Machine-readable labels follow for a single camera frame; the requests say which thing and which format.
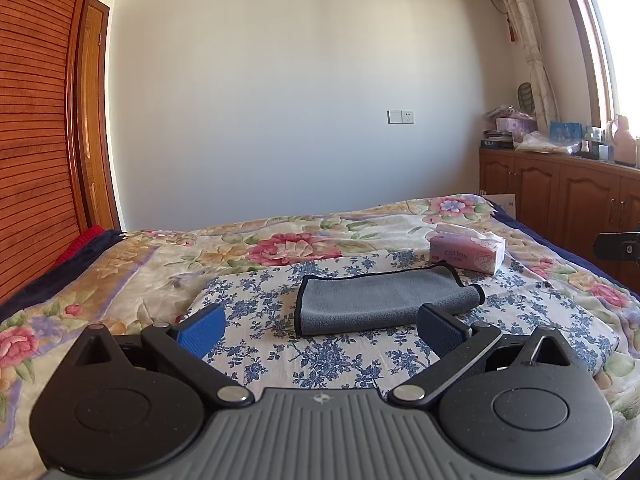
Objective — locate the pale plastic jug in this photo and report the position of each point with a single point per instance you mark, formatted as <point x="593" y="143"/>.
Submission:
<point x="622" y="140"/>

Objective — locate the red hanging tassel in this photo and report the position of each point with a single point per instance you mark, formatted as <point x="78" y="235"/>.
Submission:
<point x="511" y="27"/>

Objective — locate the blue floral white cloth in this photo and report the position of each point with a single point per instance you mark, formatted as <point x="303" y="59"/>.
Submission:
<point x="320" y="355"/>

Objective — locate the red cloth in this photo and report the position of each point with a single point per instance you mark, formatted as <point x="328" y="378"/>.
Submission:
<point x="82" y="242"/>

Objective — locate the patterned beige curtain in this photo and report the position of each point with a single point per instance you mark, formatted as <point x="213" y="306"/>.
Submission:
<point x="530" y="50"/>

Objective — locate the blue gift box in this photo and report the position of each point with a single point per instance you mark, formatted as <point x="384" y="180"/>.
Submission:
<point x="565" y="131"/>

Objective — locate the pink tissue box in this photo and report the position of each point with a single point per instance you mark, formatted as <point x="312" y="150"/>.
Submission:
<point x="465" y="255"/>

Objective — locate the purple and grey towel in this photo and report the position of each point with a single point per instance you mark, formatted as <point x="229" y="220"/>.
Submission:
<point x="370" y="300"/>

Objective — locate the wooden framed window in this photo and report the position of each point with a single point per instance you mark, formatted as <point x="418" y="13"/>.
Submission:
<point x="600" y="35"/>

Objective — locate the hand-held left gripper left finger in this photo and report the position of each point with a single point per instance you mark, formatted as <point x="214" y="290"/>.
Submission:
<point x="202" y="330"/>

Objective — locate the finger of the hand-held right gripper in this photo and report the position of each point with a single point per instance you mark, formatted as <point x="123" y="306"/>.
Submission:
<point x="617" y="246"/>

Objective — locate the small white cup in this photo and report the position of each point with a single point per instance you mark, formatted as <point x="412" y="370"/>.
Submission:
<point x="603" y="152"/>

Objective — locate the wooden door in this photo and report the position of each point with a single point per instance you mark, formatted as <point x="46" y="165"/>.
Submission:
<point x="95" y="110"/>

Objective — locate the wooden cabinet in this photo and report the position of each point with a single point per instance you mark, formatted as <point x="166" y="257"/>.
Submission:
<point x="565" y="195"/>

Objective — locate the grey woven fan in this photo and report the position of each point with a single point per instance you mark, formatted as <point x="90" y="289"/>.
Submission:
<point x="526" y="96"/>

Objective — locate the white cardboard box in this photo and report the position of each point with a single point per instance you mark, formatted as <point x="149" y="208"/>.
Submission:
<point x="500" y="203"/>

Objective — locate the white wall socket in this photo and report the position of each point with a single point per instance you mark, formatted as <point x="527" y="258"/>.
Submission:
<point x="401" y="117"/>

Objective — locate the wooden louvered wardrobe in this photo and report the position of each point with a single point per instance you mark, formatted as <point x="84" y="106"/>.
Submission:
<point x="35" y="135"/>

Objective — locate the stack of books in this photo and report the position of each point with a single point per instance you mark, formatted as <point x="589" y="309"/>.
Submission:
<point x="497" y="140"/>

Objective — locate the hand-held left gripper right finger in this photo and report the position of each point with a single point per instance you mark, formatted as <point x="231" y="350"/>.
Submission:
<point x="440" y="327"/>

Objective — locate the clear plastic bag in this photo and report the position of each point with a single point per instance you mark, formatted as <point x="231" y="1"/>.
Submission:
<point x="545" y="144"/>

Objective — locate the pink purple box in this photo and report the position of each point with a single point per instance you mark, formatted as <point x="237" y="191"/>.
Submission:
<point x="515" y="126"/>

